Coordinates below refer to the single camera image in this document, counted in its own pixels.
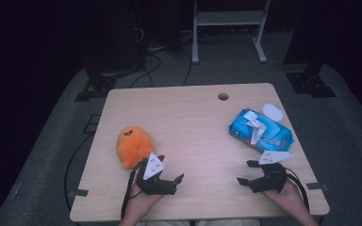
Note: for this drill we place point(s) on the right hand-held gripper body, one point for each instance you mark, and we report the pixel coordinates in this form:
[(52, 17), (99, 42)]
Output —
[(271, 179)]

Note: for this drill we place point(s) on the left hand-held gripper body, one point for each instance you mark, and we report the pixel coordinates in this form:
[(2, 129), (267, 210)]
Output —
[(152, 168)]

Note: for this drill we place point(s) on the orange plush toy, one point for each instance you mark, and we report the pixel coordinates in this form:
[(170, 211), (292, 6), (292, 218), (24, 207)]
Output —
[(133, 146)]

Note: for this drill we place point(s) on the white wet wipe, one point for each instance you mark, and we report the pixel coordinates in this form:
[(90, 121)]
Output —
[(258, 130)]

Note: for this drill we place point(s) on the blue wet wipes pack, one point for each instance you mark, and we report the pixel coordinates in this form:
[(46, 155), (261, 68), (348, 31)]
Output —
[(278, 136)]

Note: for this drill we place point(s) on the person's right hand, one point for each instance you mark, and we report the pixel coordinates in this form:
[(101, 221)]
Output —
[(284, 196)]

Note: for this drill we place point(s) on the person's left hand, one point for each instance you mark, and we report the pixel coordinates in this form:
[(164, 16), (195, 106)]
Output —
[(144, 201)]

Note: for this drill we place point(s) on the grey tape strip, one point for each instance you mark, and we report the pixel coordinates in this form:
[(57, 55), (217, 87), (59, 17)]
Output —
[(78, 192), (317, 186)]

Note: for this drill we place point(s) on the white oval lid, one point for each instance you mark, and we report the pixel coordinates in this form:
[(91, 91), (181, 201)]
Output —
[(272, 112)]

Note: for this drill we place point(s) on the black stand base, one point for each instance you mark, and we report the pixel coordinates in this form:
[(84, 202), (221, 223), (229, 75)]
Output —
[(311, 83), (95, 88)]

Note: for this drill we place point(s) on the white metal stand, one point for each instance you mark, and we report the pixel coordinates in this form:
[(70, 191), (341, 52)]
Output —
[(227, 18)]

